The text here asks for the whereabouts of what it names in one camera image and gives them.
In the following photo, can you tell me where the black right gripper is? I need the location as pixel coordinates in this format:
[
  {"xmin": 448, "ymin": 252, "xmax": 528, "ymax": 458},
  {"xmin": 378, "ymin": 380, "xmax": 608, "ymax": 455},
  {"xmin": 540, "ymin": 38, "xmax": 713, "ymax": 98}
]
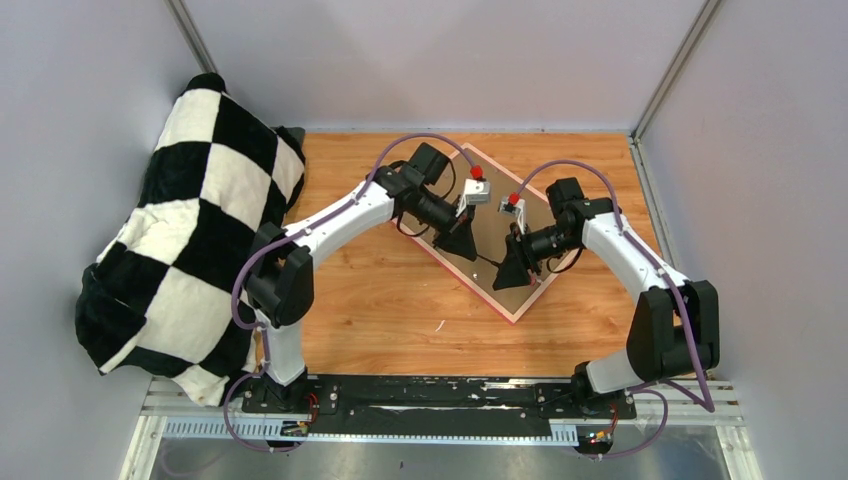
[{"xmin": 493, "ymin": 223, "xmax": 580, "ymax": 291}]

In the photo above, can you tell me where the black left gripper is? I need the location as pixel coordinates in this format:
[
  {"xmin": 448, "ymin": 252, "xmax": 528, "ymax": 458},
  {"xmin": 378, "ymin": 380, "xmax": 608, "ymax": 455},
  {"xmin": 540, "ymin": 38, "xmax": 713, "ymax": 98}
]
[{"xmin": 411, "ymin": 187, "xmax": 477, "ymax": 261}]

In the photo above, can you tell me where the pink picture frame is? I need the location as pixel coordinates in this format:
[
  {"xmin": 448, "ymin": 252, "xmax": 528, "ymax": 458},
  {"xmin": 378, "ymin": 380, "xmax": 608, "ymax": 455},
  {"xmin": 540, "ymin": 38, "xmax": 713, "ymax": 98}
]
[{"xmin": 400, "ymin": 143, "xmax": 574, "ymax": 323}]

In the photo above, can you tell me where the pink handled screwdriver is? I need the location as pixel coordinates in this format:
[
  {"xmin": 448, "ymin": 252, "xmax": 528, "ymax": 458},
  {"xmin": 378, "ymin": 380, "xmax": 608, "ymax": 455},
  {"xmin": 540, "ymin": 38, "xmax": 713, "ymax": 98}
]
[{"xmin": 477, "ymin": 253, "xmax": 501, "ymax": 268}]

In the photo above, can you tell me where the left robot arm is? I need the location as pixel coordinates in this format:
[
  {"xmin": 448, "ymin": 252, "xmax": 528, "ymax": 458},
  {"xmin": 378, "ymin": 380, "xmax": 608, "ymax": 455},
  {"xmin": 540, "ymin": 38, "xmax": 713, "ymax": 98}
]
[{"xmin": 237, "ymin": 143, "xmax": 490, "ymax": 413}]

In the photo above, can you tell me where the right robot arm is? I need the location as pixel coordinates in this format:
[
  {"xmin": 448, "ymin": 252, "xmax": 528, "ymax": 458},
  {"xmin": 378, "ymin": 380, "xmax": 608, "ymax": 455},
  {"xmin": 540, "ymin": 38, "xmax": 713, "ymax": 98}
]
[{"xmin": 493, "ymin": 178, "xmax": 720, "ymax": 418}]

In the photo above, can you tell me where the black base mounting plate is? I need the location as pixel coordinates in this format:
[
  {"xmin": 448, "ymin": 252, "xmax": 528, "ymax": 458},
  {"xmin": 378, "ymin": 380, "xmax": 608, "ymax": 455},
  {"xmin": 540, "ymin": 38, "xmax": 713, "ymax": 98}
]
[{"xmin": 242, "ymin": 374, "xmax": 636, "ymax": 438}]

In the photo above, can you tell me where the black white checkered pillow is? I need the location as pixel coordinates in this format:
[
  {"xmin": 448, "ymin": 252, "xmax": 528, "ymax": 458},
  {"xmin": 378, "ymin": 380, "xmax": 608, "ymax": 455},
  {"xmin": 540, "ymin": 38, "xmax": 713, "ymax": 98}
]
[{"xmin": 74, "ymin": 73, "xmax": 306, "ymax": 406}]

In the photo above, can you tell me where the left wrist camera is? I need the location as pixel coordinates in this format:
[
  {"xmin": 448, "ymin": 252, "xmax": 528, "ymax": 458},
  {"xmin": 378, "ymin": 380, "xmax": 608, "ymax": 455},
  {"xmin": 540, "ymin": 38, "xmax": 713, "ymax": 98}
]
[{"xmin": 456, "ymin": 178, "xmax": 491, "ymax": 218}]

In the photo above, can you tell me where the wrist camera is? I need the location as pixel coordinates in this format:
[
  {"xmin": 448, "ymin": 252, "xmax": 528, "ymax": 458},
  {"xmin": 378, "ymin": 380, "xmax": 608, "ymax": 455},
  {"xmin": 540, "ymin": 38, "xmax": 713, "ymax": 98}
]
[
  {"xmin": 456, "ymin": 178, "xmax": 491, "ymax": 218},
  {"xmin": 498, "ymin": 192, "xmax": 527, "ymax": 234}
]

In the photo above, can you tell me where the brown frame backing board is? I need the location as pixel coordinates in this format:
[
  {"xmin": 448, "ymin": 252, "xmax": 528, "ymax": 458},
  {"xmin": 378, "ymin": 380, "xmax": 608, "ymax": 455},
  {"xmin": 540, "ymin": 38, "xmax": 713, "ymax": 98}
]
[{"xmin": 411, "ymin": 143, "xmax": 560, "ymax": 324}]

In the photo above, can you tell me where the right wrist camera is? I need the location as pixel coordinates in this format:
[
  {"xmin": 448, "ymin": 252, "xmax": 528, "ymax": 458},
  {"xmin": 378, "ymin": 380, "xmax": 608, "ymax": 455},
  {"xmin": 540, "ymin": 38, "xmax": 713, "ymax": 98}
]
[{"xmin": 498, "ymin": 192, "xmax": 527, "ymax": 234}]

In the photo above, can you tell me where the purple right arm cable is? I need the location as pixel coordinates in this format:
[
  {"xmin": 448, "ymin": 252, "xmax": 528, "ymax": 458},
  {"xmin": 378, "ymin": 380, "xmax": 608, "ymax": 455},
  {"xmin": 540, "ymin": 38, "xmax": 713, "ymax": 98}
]
[{"xmin": 513, "ymin": 159, "xmax": 717, "ymax": 462}]

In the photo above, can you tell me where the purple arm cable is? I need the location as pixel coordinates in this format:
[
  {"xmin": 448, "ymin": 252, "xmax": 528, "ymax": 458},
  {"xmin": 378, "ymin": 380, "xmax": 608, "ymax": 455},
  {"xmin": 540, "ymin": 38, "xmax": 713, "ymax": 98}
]
[
  {"xmin": 221, "ymin": 133, "xmax": 478, "ymax": 455},
  {"xmin": 513, "ymin": 159, "xmax": 717, "ymax": 462}
]

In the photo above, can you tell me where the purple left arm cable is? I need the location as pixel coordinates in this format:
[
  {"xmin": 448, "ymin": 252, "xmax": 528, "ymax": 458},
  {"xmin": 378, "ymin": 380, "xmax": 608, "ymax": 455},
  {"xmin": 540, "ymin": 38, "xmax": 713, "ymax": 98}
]
[{"xmin": 221, "ymin": 133, "xmax": 478, "ymax": 455}]

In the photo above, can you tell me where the white slotted cable duct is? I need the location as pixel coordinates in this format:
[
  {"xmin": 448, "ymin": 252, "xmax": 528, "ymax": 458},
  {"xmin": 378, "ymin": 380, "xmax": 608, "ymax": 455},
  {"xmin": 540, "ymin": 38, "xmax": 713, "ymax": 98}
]
[{"xmin": 158, "ymin": 415, "xmax": 581, "ymax": 445}]

